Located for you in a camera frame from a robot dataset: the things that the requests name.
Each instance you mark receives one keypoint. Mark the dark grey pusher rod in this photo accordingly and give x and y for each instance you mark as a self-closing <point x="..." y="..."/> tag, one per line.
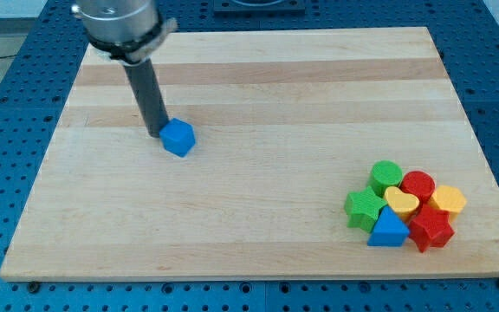
<point x="146" y="90"/>

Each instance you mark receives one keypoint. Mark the blue cube block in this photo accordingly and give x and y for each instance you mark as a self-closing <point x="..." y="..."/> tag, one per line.
<point x="177" y="137"/>

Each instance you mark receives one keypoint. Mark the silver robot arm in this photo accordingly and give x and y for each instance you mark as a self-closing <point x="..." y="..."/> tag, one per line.
<point x="128" y="32"/>

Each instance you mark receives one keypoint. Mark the wooden board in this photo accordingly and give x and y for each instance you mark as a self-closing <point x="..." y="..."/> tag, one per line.
<point x="287" y="123"/>

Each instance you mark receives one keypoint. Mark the green star block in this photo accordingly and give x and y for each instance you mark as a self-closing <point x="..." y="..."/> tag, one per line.
<point x="363" y="209"/>

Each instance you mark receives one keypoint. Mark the green cylinder block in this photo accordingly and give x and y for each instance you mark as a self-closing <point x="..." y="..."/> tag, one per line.
<point x="383" y="174"/>

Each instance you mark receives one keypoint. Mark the blue triangle block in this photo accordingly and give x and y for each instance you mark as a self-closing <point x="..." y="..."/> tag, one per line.
<point x="389" y="230"/>

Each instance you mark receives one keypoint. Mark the yellow heart block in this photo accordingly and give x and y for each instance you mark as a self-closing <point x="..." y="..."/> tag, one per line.
<point x="402" y="203"/>

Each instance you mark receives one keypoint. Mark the red cylinder block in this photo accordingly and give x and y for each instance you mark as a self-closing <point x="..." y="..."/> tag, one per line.
<point x="419" y="184"/>

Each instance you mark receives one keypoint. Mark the red star block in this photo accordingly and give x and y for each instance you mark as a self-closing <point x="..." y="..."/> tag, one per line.
<point x="430" y="228"/>

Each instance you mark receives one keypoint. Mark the yellow hexagon block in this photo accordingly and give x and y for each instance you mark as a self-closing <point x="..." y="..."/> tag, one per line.
<point x="448" y="198"/>

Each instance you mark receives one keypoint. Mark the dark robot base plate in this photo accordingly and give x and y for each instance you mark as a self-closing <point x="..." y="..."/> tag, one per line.
<point x="258" y="6"/>

